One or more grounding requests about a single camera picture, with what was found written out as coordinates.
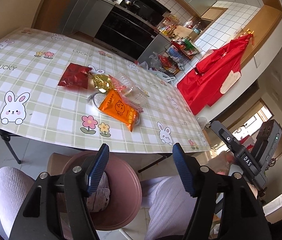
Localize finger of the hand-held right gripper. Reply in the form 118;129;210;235
210;121;242;159
252;127;265;155

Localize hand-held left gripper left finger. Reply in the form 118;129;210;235
9;144;110;240

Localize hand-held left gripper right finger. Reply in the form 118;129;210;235
172;142;274;240

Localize pink plastic bin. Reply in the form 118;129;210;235
61;151;142;230

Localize white printed wrapper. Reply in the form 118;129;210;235
86;172;111;213

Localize black table leg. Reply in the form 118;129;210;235
0;127;22;165
138;152;172;173

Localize person's right leg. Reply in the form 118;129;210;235
140;175;202;240

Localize person's leg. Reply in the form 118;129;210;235
0;166;35;239
140;175;202;240

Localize red apron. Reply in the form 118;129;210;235
176;34;253;116

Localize orange snack packet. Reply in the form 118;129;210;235
98;89;141;133

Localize table with checkered tablecloth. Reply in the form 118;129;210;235
0;27;212;153

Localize white green plastic bag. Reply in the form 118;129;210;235
148;52;175;83

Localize clear plastic container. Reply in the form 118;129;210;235
112;72;149;107

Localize gold foil wrapper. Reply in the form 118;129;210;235
88;73;114;92

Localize person's left leg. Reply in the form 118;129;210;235
0;166;35;239

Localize dark red snack packet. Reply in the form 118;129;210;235
58;63;93;90

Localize cluster of condiment bottles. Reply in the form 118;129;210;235
159;14;182;37

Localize black built-in oven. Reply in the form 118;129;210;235
93;4;160;59

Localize grey lower kitchen cabinets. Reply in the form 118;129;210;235
58;0;114;37

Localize black range hood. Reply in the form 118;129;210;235
123;0;172;27

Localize white wall switch panel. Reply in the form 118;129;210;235
253;54;263;68

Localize black wire storage rack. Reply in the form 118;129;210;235
157;38;202;75

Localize wooden wall shelf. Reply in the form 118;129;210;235
200;6;228;22

